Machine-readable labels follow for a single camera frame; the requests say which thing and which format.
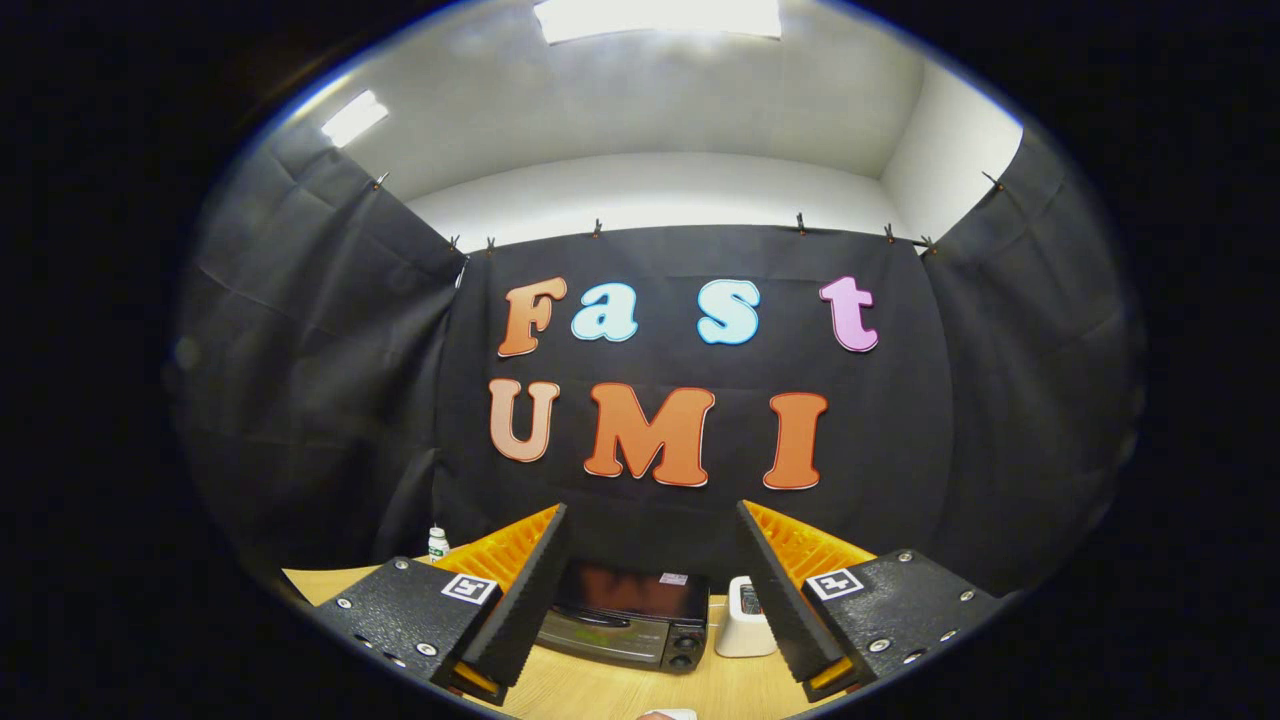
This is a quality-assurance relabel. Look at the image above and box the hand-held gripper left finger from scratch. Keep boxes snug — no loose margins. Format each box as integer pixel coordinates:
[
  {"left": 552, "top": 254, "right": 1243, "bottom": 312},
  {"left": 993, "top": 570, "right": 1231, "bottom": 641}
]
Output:
[{"left": 305, "top": 503, "right": 573, "bottom": 708}]

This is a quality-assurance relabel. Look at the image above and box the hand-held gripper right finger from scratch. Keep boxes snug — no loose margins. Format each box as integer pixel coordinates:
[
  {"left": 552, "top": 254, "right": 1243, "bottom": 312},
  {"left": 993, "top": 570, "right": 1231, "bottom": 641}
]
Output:
[{"left": 737, "top": 499, "right": 1004, "bottom": 703}]

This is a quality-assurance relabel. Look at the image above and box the black toaster oven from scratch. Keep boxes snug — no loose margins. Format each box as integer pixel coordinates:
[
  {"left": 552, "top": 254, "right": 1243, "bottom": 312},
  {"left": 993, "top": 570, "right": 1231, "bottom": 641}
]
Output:
[{"left": 535, "top": 558, "right": 711, "bottom": 674}]

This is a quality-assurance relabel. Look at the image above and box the white pop-up toaster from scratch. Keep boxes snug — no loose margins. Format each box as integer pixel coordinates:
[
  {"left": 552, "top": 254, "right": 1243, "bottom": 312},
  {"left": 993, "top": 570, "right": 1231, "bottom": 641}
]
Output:
[{"left": 714, "top": 575, "right": 779, "bottom": 659}]

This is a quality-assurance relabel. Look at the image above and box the row of small cloth clips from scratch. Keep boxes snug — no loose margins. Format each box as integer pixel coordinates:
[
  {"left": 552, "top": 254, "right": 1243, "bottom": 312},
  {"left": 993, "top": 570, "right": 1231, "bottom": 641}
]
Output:
[{"left": 372, "top": 170, "right": 1006, "bottom": 256}]

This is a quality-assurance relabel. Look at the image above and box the small ceiling light panel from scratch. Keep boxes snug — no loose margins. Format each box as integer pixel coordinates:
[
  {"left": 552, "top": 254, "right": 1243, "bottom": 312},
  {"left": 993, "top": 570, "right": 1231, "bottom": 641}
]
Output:
[{"left": 320, "top": 90, "right": 391, "bottom": 149}]

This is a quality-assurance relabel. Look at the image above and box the large ceiling light panel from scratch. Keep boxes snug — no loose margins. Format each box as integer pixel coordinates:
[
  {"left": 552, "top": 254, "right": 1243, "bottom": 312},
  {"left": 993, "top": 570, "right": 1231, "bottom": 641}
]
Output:
[{"left": 533, "top": 0, "right": 783, "bottom": 46}]

